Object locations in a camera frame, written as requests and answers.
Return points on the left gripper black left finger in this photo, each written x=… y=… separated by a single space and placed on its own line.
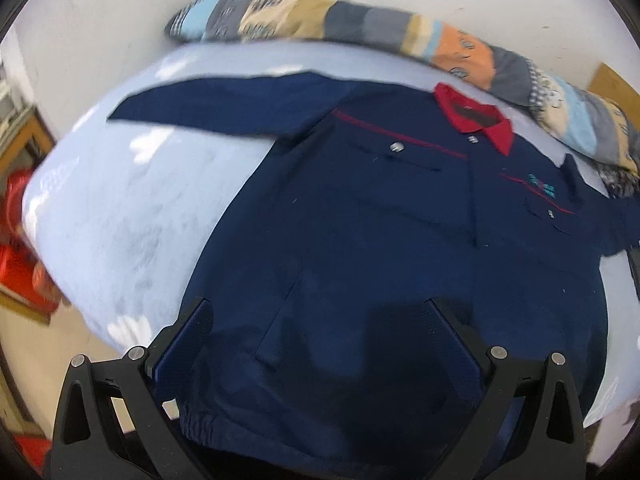
x=111 y=423

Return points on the red object beside bed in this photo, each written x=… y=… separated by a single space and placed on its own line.
x=21 y=271

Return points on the navy work jacket red collar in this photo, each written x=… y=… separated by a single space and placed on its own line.
x=373 y=200

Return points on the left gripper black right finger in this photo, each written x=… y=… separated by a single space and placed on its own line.
x=547 y=442

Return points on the striped patchwork rolled quilt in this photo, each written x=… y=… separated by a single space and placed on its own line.
x=589 y=124

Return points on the light blue cloud bed sheet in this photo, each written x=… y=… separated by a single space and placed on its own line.
x=120 y=212

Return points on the dark patterned pillow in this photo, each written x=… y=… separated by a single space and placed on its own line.
x=618 y=181

